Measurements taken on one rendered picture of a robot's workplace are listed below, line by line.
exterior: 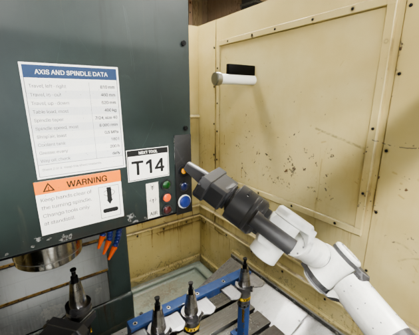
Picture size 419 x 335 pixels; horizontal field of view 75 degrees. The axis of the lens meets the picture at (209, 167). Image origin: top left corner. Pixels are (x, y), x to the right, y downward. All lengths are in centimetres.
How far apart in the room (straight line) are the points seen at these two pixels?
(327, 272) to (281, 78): 87
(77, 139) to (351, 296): 71
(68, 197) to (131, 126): 18
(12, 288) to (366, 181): 142
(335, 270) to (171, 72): 63
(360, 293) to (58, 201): 71
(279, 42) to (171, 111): 85
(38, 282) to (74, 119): 96
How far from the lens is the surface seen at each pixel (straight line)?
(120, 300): 161
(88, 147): 58
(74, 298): 85
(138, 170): 61
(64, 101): 56
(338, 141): 118
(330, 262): 81
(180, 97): 64
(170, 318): 95
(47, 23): 58
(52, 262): 79
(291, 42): 134
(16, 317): 149
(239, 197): 59
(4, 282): 139
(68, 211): 60
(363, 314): 80
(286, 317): 157
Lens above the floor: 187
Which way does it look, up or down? 15 degrees down
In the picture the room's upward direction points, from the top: straight up
